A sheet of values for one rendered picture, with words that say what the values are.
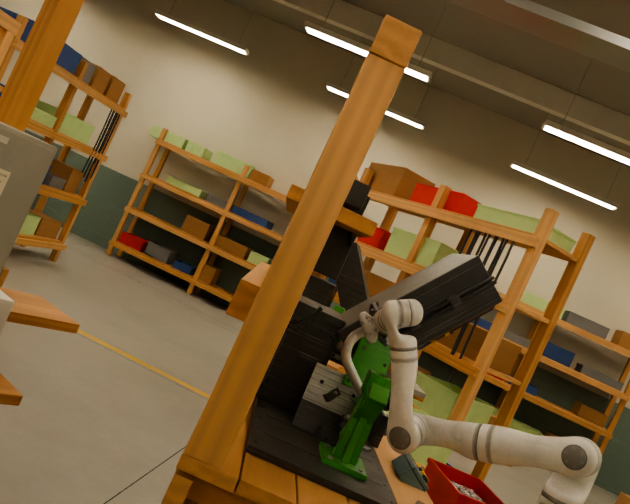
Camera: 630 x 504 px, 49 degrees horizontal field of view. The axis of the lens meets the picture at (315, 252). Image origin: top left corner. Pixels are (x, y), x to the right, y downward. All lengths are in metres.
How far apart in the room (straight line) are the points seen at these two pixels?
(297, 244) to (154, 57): 11.04
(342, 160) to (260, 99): 10.24
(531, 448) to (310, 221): 0.74
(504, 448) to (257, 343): 0.64
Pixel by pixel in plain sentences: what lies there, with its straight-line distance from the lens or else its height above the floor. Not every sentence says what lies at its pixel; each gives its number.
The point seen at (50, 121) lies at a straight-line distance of 7.65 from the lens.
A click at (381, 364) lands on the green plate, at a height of 1.17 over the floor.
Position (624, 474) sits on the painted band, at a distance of 11.85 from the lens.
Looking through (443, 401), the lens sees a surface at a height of 0.86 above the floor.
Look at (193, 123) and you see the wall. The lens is 11.94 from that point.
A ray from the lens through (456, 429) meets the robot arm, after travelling 1.83.
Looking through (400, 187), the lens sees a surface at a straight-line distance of 6.02.
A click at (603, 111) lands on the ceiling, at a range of 9.62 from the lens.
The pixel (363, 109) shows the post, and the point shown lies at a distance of 1.56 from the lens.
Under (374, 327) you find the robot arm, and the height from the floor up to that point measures 1.28.
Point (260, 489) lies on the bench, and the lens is 1.62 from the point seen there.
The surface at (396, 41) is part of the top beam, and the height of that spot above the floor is 1.89.
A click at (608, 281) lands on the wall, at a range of 11.50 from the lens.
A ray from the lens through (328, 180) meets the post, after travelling 1.53.
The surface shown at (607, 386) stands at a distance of 10.95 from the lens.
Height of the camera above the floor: 1.40
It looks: level
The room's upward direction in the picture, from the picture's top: 25 degrees clockwise
